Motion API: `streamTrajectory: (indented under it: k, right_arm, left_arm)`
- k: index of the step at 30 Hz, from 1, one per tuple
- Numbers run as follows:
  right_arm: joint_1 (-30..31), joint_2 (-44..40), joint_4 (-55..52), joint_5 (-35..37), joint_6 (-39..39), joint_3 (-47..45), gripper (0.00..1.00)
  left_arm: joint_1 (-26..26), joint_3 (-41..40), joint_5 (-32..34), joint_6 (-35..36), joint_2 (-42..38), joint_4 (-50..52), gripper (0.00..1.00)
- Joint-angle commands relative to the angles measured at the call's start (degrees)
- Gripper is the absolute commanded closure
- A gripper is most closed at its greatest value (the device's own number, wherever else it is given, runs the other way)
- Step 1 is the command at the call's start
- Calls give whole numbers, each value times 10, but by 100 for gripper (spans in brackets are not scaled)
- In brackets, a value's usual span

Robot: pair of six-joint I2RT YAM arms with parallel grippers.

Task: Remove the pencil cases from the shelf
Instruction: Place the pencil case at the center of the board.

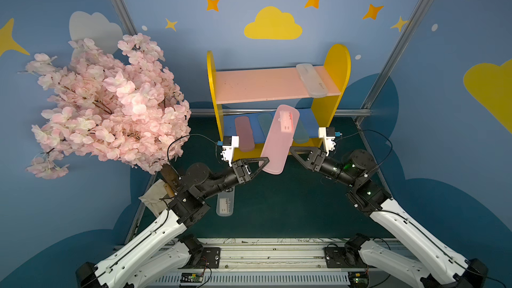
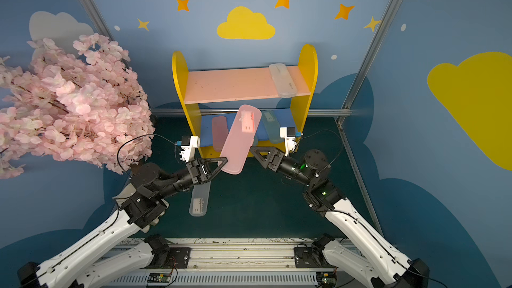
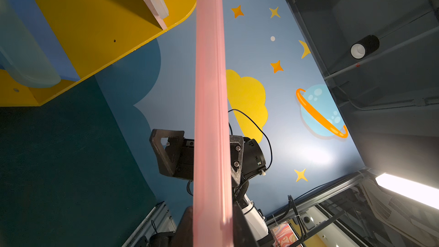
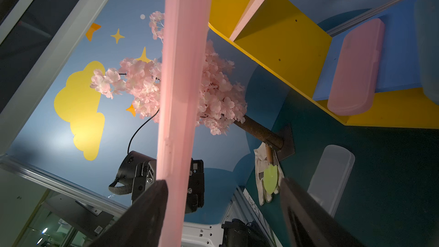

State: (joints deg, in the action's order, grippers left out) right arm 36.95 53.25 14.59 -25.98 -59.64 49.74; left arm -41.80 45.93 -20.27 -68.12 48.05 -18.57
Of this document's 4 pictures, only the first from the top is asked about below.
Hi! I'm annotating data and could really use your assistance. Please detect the pink pencil case top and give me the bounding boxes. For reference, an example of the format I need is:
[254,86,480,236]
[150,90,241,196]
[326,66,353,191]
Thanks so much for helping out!
[261,105,300,175]

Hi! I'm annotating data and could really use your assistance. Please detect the pink pencil case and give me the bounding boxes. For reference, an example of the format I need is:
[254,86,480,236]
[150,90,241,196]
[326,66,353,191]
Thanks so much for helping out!
[261,105,300,175]
[235,116,255,152]

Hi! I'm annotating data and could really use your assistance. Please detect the white pencil case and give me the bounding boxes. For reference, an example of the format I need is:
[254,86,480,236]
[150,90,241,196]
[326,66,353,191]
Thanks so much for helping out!
[295,63,328,99]
[216,187,235,217]

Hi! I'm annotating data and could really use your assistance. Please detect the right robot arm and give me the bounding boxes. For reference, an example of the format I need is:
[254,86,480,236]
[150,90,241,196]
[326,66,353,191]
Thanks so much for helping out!
[290,147,488,287]

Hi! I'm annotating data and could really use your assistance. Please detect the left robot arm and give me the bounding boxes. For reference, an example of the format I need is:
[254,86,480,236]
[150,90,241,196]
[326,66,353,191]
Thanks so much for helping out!
[75,157,269,287]

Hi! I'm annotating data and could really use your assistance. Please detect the green pencil case right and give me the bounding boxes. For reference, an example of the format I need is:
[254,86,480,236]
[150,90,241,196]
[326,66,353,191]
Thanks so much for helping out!
[293,120,310,144]

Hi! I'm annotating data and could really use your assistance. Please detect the green pencil case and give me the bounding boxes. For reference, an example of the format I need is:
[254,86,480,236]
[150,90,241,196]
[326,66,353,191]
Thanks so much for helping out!
[293,120,310,144]
[257,113,273,141]

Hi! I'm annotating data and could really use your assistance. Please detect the pink pencil case bottom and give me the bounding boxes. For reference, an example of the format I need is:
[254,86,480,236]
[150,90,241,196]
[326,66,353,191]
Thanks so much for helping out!
[235,116,255,152]

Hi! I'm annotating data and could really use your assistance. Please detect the green pencil case middle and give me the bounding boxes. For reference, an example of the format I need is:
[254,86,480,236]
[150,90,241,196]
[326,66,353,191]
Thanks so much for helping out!
[257,113,273,141]

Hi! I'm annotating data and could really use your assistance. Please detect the yellow wooden shelf unit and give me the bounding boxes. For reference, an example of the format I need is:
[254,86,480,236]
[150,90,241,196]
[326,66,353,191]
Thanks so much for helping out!
[206,44,351,147]

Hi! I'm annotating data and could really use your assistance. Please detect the left controller board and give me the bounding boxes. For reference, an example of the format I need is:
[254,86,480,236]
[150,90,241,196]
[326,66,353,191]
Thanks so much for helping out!
[179,272,204,286]

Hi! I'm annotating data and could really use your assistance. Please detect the controller board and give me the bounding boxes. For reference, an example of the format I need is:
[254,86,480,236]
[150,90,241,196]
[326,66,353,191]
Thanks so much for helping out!
[179,272,204,286]
[348,272,369,288]

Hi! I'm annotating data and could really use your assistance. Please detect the right controller board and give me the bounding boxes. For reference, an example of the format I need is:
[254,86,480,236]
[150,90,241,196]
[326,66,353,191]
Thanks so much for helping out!
[348,272,369,288]

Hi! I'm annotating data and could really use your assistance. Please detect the pink cherry blossom tree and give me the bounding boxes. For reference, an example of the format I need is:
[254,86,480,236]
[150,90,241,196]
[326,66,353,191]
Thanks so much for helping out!
[26,33,191,179]

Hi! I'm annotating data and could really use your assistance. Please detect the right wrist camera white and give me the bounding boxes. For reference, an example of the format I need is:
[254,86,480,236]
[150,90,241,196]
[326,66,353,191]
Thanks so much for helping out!
[318,127,342,155]

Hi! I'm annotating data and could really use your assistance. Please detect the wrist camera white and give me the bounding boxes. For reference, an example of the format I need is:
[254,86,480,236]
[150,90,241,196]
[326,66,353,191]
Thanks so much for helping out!
[217,136,239,167]
[318,127,342,155]

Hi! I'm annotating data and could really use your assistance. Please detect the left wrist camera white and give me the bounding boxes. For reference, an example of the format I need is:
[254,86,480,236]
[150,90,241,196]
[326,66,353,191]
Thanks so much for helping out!
[217,136,239,167]

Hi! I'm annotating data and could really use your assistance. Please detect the right aluminium frame post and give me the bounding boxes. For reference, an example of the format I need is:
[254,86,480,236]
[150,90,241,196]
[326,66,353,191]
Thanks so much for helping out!
[355,0,435,126]

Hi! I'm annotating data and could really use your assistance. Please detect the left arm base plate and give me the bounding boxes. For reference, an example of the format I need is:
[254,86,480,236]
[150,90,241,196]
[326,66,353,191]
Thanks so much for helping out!
[181,247,221,269]

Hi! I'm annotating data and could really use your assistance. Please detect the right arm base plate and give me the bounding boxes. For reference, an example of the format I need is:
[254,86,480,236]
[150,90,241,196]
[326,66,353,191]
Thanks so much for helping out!
[323,245,371,269]

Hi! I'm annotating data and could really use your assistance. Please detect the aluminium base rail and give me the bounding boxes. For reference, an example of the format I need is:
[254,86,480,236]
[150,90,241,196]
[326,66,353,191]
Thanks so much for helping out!
[146,238,411,287]

